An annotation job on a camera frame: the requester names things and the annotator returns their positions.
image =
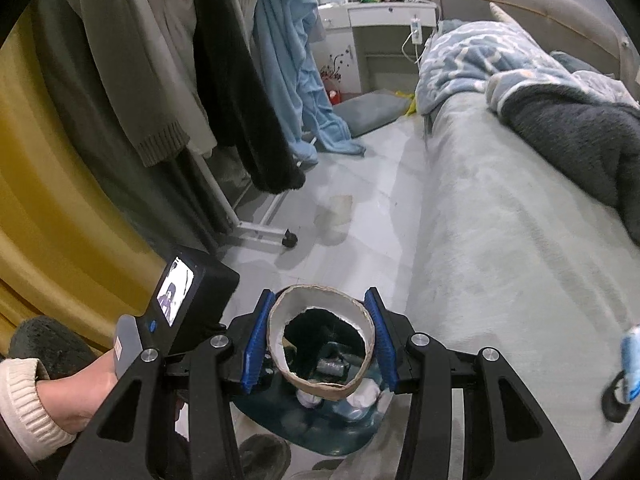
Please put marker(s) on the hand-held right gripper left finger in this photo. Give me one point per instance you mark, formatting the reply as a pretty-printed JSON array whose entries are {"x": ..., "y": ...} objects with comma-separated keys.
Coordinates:
[{"x": 255, "y": 340}]

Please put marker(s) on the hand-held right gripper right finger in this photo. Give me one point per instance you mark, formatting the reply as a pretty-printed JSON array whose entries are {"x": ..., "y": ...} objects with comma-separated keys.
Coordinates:
[{"x": 385, "y": 340}]

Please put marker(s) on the large white paper ball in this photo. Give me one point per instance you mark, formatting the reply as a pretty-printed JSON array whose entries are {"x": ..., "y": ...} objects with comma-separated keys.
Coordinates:
[{"x": 367, "y": 392}]

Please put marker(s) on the clear plastic bag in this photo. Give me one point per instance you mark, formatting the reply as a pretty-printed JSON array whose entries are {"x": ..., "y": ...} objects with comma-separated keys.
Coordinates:
[{"x": 330, "y": 365}]

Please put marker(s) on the cardboard tape roll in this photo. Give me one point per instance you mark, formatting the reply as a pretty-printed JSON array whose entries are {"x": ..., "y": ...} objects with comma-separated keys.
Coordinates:
[{"x": 325, "y": 296}]

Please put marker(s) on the small white paper ball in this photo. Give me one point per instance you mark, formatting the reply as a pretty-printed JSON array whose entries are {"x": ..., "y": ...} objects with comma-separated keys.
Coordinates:
[{"x": 306, "y": 399}]

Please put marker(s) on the dark teal plastic bin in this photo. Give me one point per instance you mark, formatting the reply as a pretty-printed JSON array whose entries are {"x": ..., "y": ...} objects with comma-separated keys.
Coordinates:
[{"x": 300, "y": 430}]

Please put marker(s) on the person's left hand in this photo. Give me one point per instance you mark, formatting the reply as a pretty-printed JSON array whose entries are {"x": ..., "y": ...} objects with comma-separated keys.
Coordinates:
[{"x": 80, "y": 390}]

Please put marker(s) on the white clothes rack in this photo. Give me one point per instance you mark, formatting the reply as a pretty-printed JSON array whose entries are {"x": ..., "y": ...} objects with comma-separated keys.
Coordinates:
[{"x": 255, "y": 232}]

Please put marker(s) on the grey fuzzy slipper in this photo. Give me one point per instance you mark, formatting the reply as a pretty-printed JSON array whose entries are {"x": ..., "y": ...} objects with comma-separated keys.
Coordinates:
[{"x": 265, "y": 452}]

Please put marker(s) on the grey upholstered bed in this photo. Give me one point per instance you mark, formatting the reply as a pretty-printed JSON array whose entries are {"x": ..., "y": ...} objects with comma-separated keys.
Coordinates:
[{"x": 500, "y": 260}]

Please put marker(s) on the yellow curtain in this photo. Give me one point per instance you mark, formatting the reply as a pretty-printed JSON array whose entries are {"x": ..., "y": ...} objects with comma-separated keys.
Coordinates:
[{"x": 50, "y": 210}]

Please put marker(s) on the black hanging garment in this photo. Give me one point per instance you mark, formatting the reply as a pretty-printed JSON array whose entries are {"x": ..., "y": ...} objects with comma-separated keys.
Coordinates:
[{"x": 235, "y": 85}]

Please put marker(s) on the dark green hanging coat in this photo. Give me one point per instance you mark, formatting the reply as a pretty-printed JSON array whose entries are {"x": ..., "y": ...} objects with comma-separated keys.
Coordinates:
[{"x": 75, "y": 120}]

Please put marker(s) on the small red item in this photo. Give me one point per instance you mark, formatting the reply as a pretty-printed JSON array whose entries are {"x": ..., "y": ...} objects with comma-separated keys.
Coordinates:
[{"x": 334, "y": 95}]

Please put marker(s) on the grey floor cushion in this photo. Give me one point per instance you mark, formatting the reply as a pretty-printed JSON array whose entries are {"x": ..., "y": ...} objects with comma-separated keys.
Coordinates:
[{"x": 370, "y": 110}]

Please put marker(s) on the black curved plastic piece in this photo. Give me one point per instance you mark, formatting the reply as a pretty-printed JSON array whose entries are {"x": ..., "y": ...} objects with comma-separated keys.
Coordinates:
[{"x": 611, "y": 405}]

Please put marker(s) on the yellow cloth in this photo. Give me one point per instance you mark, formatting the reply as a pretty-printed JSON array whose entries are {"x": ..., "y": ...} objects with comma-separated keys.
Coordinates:
[{"x": 411, "y": 105}]

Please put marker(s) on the olive knit sweater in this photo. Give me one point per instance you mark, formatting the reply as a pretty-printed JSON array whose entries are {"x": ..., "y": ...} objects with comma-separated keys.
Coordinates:
[{"x": 125, "y": 60}]

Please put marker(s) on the blue plastic wrapper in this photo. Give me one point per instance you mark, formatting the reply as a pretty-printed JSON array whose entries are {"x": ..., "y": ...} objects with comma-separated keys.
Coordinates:
[{"x": 631, "y": 355}]

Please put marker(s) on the light blue robe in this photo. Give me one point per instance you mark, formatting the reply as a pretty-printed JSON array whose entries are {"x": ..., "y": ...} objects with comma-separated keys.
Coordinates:
[{"x": 285, "y": 50}]

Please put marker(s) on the blue patterned fleece blanket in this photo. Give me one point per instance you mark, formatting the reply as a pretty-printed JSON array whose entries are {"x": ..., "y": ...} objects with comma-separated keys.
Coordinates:
[{"x": 575, "y": 120}]

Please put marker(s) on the white power strip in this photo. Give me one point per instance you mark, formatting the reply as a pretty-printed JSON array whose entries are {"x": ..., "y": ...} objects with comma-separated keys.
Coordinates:
[{"x": 415, "y": 27}]

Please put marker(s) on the white vanity desk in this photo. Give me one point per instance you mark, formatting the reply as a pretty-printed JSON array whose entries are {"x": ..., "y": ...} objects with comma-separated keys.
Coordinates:
[{"x": 385, "y": 16}]

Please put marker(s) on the grey blue pillow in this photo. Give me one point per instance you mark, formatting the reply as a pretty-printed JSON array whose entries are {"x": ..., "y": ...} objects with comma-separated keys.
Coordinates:
[{"x": 572, "y": 61}]

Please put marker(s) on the white pillow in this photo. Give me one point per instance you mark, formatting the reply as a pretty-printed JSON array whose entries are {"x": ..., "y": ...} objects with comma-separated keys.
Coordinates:
[{"x": 502, "y": 12}]

